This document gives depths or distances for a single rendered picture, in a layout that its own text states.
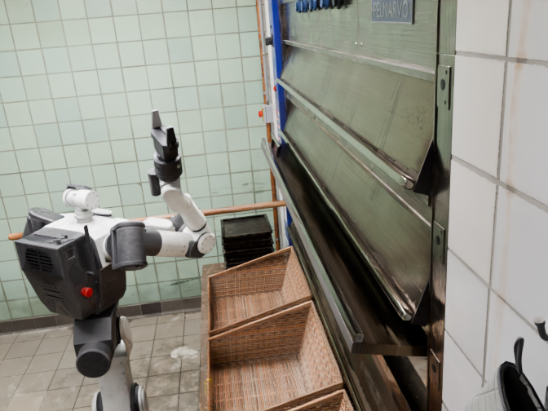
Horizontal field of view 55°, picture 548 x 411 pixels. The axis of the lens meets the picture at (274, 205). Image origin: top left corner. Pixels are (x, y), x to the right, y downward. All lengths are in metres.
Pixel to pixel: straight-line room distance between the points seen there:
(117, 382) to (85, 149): 1.91
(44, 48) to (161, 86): 0.73
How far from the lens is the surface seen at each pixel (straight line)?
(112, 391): 2.21
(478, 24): 0.76
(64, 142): 3.72
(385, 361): 1.39
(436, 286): 0.98
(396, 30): 1.10
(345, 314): 1.07
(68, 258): 1.77
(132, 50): 3.55
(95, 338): 1.93
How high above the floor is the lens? 2.00
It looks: 20 degrees down
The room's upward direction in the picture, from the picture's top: 5 degrees counter-clockwise
